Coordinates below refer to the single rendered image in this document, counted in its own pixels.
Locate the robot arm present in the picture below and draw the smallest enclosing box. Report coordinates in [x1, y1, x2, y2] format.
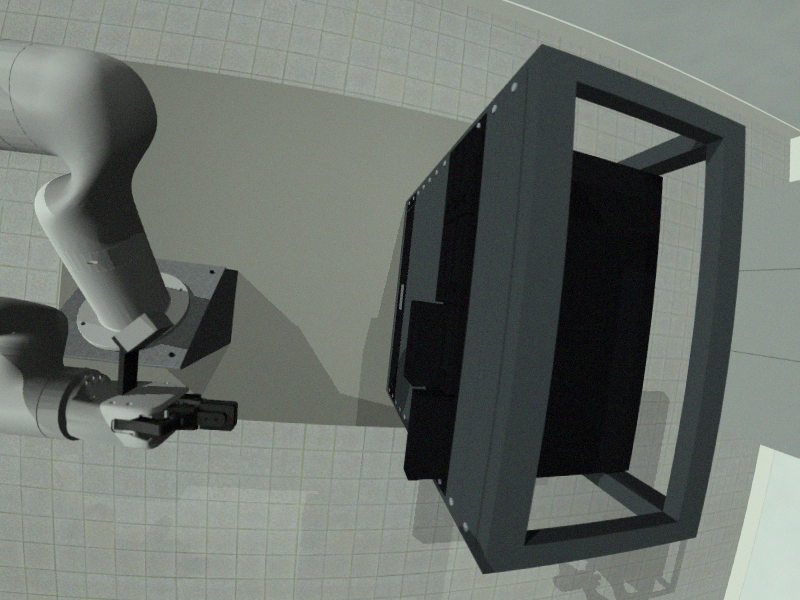
[0, 38, 190, 441]

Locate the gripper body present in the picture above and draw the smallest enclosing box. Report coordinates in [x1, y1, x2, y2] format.
[67, 373, 189, 449]

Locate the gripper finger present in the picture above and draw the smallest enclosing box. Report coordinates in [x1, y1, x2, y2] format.
[114, 402, 235, 436]
[177, 394, 238, 427]

